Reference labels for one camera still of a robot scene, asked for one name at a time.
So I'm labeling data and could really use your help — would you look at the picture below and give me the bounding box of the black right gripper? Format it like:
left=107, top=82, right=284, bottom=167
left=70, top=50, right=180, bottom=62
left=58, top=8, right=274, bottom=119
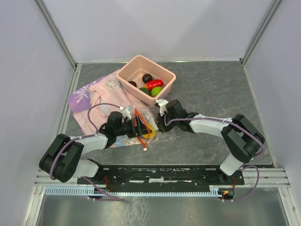
left=155, top=110, right=178, bottom=134

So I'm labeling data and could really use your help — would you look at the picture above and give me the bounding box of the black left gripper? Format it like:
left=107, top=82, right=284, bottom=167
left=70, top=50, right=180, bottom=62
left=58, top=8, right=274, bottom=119
left=115, top=115, right=152, bottom=138

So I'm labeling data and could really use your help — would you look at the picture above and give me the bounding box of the yellow fake pear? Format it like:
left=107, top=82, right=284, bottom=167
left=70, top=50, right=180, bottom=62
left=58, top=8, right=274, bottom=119
left=142, top=124, right=156, bottom=139

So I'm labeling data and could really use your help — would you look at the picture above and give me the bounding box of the clear zip top bag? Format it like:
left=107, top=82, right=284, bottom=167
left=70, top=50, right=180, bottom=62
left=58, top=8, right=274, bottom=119
left=135, top=108, right=177, bottom=152

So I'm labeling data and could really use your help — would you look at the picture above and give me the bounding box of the green fake apple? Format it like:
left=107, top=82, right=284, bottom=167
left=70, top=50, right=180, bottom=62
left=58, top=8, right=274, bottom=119
left=151, top=86, right=163, bottom=97

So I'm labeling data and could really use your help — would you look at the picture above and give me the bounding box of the dark green fake vegetable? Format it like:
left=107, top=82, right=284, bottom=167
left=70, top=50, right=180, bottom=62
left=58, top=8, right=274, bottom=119
left=139, top=88, right=151, bottom=96

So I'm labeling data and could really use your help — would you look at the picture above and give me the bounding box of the red fake pepper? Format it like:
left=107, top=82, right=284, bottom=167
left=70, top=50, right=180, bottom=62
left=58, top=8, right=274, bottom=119
left=144, top=79, right=164, bottom=91

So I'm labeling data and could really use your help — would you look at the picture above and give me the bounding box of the dark brown fake fruit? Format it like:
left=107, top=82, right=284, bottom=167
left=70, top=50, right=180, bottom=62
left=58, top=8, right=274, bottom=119
left=128, top=81, right=137, bottom=88

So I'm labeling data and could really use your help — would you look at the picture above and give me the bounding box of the dark purple fake eggplant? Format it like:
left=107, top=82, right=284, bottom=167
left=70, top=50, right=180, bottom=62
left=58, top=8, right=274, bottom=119
left=142, top=73, right=153, bottom=84

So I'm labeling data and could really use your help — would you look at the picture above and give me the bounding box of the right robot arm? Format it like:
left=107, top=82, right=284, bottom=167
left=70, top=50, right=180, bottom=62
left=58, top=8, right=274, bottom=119
left=155, top=99, right=265, bottom=184

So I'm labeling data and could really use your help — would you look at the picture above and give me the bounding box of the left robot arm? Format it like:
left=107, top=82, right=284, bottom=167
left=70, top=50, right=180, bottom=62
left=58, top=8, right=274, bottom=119
left=39, top=111, right=153, bottom=184

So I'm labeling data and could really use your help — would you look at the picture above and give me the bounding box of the pink purple printed cloth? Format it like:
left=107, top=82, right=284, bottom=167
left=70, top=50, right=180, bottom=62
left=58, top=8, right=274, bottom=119
left=67, top=72, right=150, bottom=135

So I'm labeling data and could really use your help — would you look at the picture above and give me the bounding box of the pink plastic tub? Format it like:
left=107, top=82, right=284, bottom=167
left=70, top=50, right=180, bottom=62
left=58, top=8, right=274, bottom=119
left=117, top=55, right=176, bottom=105

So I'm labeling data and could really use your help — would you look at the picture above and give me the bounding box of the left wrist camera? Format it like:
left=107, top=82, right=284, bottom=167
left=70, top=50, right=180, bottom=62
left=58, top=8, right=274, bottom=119
left=122, top=105, right=135, bottom=120

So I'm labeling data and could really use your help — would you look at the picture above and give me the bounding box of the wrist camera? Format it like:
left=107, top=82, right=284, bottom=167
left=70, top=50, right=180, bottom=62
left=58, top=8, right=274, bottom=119
left=156, top=99, right=169, bottom=116
left=122, top=105, right=135, bottom=120

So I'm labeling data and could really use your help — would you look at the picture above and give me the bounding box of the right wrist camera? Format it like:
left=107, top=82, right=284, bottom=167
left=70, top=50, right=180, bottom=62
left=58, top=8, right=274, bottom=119
left=156, top=99, right=169, bottom=116

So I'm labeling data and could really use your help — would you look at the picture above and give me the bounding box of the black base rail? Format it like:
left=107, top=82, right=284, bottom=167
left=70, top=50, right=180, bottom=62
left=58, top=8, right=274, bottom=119
left=91, top=165, right=245, bottom=192

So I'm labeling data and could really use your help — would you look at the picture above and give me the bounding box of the light blue cable duct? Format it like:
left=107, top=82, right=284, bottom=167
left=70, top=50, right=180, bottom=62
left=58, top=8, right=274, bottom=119
left=44, top=186, right=233, bottom=198

